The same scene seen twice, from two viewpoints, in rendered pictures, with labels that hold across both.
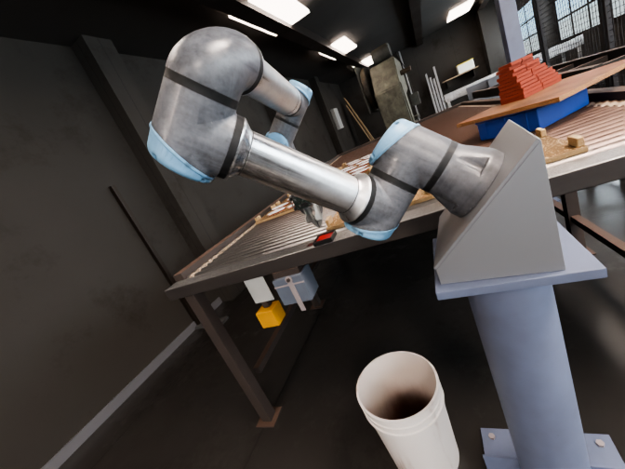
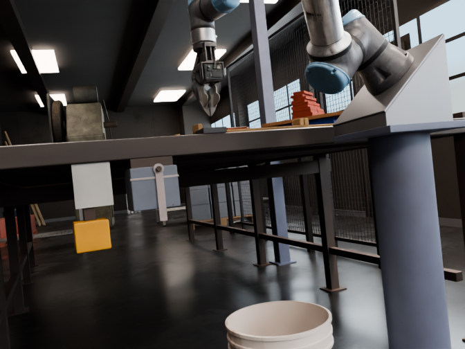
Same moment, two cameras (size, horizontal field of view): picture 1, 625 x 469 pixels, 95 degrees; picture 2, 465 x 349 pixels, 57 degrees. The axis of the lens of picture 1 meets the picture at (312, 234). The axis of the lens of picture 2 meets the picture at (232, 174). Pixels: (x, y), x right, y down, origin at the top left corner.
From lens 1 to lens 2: 101 cm
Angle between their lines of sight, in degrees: 49
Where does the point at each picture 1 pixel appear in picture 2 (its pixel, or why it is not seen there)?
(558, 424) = (441, 285)
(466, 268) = (404, 113)
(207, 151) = not seen: outside the picture
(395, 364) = (252, 323)
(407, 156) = (366, 30)
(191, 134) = not seen: outside the picture
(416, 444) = not seen: outside the picture
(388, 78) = (89, 123)
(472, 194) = (403, 66)
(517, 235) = (432, 91)
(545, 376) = (434, 229)
